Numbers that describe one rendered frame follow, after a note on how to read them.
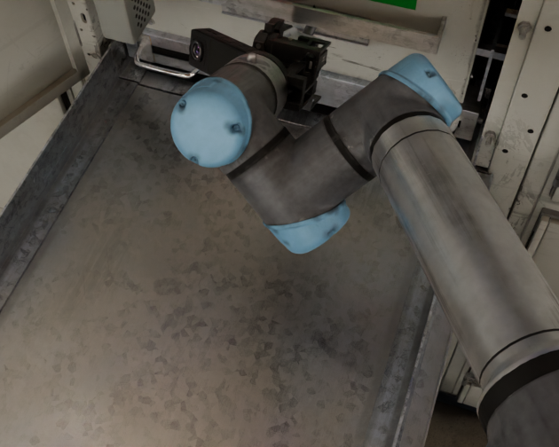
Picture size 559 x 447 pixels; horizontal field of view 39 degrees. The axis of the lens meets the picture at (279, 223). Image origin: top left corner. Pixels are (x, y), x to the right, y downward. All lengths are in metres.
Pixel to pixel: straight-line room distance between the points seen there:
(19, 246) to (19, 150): 0.48
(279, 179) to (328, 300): 0.31
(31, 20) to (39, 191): 0.25
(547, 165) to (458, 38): 0.22
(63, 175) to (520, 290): 0.76
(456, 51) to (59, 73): 0.61
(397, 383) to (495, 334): 0.44
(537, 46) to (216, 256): 0.48
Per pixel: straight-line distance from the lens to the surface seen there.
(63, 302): 1.06
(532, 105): 1.04
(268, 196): 0.74
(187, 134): 0.73
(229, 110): 0.71
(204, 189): 1.11
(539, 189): 1.17
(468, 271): 0.57
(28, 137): 1.51
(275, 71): 0.82
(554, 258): 1.26
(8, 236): 1.10
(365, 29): 1.01
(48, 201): 1.14
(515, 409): 0.51
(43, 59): 1.27
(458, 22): 1.03
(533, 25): 0.96
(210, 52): 0.93
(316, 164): 0.73
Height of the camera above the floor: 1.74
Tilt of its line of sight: 57 degrees down
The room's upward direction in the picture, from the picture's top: 2 degrees counter-clockwise
